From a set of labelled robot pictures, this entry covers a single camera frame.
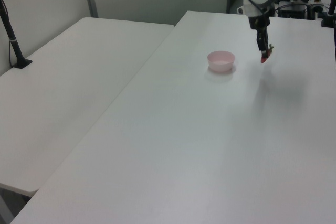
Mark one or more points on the black camera stand with clamp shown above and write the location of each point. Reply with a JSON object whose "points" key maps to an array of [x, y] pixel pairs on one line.
{"points": [[331, 6]]}

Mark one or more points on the pink plastic bowl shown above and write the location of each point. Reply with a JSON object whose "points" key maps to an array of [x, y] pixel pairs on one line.
{"points": [[220, 67]]}

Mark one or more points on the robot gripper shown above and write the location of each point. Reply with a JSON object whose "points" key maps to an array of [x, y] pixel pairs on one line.
{"points": [[258, 20]]}

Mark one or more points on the red strawberry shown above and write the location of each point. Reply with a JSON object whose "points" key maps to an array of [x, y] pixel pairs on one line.
{"points": [[265, 57]]}

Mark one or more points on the black camera stand with base plate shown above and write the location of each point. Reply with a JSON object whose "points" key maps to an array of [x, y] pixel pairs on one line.
{"points": [[10, 32]]}

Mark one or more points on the black computer case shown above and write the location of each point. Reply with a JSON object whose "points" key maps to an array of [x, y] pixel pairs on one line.
{"points": [[292, 11]]}

